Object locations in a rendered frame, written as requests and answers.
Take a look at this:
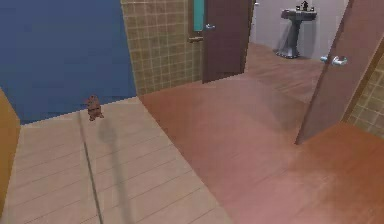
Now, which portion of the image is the silver round door handle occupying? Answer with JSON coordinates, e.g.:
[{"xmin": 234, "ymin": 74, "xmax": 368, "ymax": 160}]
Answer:
[{"xmin": 320, "ymin": 54, "xmax": 349, "ymax": 67}]

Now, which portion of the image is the dark brown room door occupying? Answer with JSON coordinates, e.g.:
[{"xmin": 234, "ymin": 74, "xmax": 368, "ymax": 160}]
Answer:
[{"xmin": 201, "ymin": 0, "xmax": 256, "ymax": 84}]

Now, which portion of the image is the grey pedestal sink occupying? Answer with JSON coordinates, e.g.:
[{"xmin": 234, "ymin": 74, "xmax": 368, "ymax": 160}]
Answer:
[{"xmin": 275, "ymin": 8, "xmax": 318, "ymax": 60}]

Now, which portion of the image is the black sink faucet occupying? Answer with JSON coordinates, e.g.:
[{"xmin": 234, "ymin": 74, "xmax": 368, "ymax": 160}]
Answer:
[{"xmin": 295, "ymin": 0, "xmax": 314, "ymax": 12}]

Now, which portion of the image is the orange cupboard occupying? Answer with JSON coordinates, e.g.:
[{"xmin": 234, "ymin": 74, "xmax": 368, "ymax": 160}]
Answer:
[{"xmin": 0, "ymin": 87, "xmax": 22, "ymax": 214}]

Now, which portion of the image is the brown teddy bear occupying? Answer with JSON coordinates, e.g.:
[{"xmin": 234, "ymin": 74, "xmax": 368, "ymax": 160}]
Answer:
[{"xmin": 84, "ymin": 94, "xmax": 105, "ymax": 122}]

